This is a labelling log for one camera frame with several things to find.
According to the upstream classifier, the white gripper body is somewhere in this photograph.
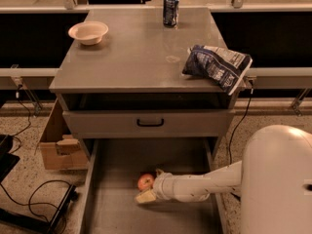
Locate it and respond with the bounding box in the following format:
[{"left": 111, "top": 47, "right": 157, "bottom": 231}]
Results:
[{"left": 153, "top": 173, "right": 195, "bottom": 202}]

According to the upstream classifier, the red apple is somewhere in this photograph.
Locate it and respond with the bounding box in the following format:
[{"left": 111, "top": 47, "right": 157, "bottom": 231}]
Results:
[{"left": 137, "top": 174, "right": 154, "bottom": 191}]

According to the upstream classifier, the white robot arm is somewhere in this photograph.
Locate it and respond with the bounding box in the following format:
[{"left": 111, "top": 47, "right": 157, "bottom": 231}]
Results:
[{"left": 136, "top": 125, "right": 312, "bottom": 234}]

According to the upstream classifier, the open grey lower drawer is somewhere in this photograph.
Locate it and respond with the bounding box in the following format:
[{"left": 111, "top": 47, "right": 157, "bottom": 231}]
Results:
[{"left": 78, "top": 137, "right": 227, "bottom": 234}]

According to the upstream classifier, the grey drawer cabinet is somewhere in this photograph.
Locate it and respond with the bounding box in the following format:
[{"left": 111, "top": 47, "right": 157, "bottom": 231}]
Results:
[{"left": 50, "top": 6, "right": 236, "bottom": 154}]

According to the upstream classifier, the cardboard box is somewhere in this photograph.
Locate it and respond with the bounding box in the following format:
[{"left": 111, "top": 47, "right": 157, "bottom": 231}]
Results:
[{"left": 39, "top": 101, "right": 89, "bottom": 170}]

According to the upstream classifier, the blue chip bag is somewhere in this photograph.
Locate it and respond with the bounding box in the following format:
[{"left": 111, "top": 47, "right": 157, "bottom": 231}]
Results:
[{"left": 182, "top": 45, "right": 253, "bottom": 96}]

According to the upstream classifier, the black stand base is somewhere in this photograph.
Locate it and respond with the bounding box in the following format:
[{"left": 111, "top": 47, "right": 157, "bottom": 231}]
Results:
[{"left": 0, "top": 134, "right": 80, "bottom": 234}]

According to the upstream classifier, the white paper bowl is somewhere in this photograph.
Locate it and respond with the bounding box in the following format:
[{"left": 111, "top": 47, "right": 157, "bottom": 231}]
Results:
[{"left": 68, "top": 21, "right": 108, "bottom": 46}]

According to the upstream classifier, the blue soda can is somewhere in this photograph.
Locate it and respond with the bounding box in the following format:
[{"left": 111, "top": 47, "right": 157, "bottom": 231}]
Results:
[{"left": 163, "top": 0, "right": 179, "bottom": 27}]

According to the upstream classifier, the grey drawer with black handle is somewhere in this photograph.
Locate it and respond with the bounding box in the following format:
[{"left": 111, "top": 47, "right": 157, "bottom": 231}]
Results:
[{"left": 63, "top": 109, "right": 234, "bottom": 138}]

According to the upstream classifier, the black power cable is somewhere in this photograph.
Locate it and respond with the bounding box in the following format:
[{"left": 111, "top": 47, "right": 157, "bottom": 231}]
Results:
[{"left": 228, "top": 79, "right": 254, "bottom": 166}]

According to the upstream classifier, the black cable left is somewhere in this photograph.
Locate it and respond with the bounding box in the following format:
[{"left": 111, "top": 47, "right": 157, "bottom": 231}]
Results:
[{"left": 0, "top": 85, "right": 72, "bottom": 234}]

